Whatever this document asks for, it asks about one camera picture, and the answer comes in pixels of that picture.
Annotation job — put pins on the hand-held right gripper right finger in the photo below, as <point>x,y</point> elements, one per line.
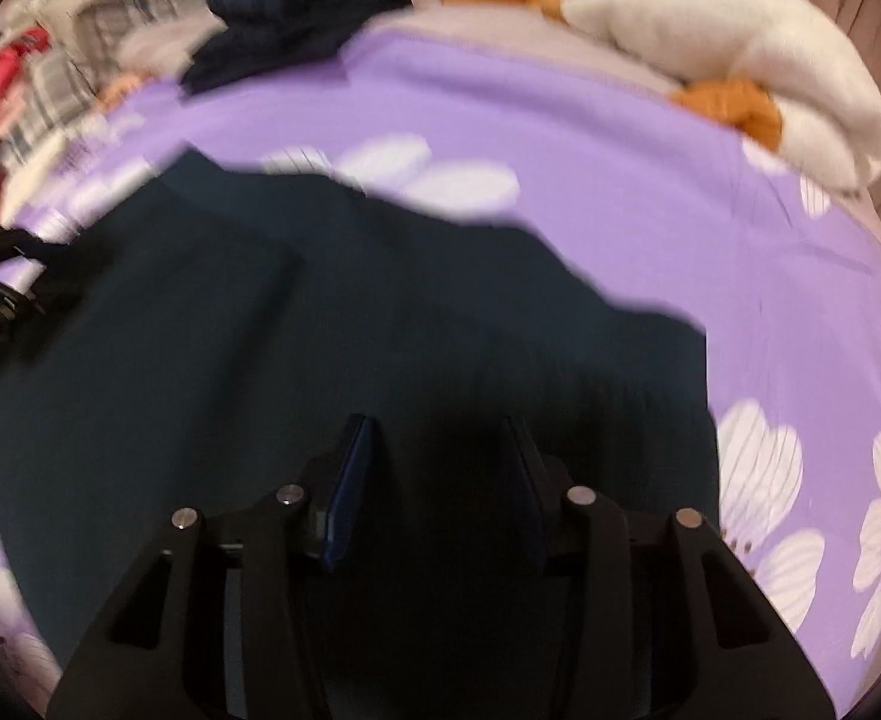
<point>524,481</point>

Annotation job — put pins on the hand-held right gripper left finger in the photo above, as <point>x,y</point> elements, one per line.
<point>350,480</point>

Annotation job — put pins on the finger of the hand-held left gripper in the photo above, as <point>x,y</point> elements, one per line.
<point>24,247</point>

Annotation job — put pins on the dark navy garment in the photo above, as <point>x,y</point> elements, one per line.
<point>335,315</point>

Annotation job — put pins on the folded navy clothes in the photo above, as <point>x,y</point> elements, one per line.
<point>290,7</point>

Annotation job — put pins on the cream white cloth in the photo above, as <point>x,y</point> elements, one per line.
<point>43,161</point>

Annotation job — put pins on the grey plaid garment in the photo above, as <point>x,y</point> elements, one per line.
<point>58,82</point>

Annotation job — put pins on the peach patterned cloth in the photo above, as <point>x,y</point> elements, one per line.
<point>119,90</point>

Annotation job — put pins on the light lilac-grey garment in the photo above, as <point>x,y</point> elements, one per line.
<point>163,45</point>

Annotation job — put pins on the purple floral bed sheet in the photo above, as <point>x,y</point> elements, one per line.
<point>598,187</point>

